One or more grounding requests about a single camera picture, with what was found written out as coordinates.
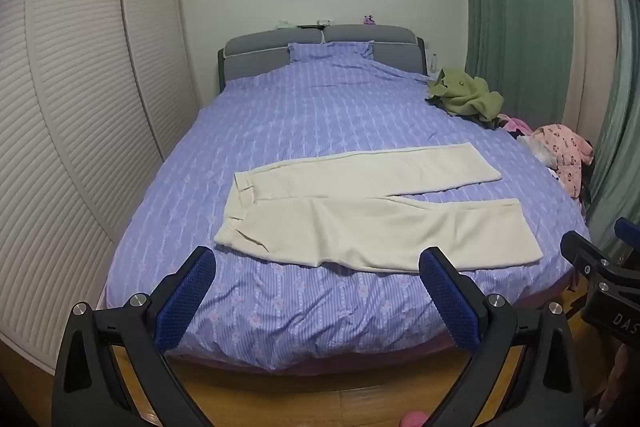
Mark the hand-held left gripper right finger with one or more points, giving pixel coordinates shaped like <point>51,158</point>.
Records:
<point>448,304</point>

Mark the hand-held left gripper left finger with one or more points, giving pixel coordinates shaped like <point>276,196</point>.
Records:
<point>184,304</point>

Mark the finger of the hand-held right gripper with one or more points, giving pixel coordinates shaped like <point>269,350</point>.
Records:
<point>587,257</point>
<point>631,234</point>

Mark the cream pants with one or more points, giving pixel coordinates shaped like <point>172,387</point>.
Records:
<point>360,212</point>

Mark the green curtain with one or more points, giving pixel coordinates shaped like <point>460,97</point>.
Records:
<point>515,7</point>
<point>617,132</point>

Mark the pink printed garment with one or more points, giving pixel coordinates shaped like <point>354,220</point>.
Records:
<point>562,147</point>

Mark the plain pink garment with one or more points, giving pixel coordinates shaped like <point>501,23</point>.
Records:
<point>515,125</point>

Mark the wide white louvered wardrobe door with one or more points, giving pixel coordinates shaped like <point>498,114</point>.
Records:
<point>65,147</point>

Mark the olive green garment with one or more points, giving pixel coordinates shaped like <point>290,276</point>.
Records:
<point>465,97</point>

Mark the beige curtain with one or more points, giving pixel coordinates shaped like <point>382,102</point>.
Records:
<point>590,32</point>

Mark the bed with purple floral sheet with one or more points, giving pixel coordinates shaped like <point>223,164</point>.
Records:
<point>325,117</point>

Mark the clear plastic bottle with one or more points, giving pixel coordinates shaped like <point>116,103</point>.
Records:
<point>433,63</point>

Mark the grey bed headboard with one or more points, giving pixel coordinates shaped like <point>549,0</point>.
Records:
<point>255,52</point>

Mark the narrow white louvered wardrobe door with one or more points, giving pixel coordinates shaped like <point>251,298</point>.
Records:
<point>160,32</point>

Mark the purple floral pillow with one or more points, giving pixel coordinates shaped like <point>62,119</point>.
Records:
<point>330,52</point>

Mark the small purple toy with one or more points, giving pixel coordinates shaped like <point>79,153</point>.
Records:
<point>369,20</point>

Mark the pale green plush item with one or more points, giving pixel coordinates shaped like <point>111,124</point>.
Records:
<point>285,24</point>

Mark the flat black item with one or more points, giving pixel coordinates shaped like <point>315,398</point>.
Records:
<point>310,27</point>

